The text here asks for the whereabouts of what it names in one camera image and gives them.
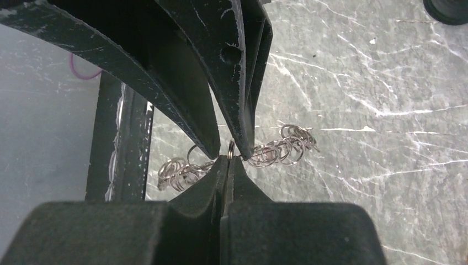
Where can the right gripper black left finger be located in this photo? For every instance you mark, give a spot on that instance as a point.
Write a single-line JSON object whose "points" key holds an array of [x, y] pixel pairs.
{"points": [[185, 230]]}

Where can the black left microphone stand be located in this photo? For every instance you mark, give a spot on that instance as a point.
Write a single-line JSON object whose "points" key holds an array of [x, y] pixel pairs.
{"points": [[449, 12]]}

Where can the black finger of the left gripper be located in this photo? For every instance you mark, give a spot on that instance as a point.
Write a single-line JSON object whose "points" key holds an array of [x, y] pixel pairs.
{"points": [[135, 43], [231, 40]]}

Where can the metal disc with keyrings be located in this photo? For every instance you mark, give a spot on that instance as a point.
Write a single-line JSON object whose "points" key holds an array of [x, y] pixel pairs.
{"points": [[294, 142]]}

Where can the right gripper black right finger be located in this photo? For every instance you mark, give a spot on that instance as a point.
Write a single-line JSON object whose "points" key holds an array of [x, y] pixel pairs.
{"points": [[257, 230]]}

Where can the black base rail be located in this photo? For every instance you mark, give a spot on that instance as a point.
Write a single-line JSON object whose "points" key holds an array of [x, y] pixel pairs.
{"points": [[120, 150]]}

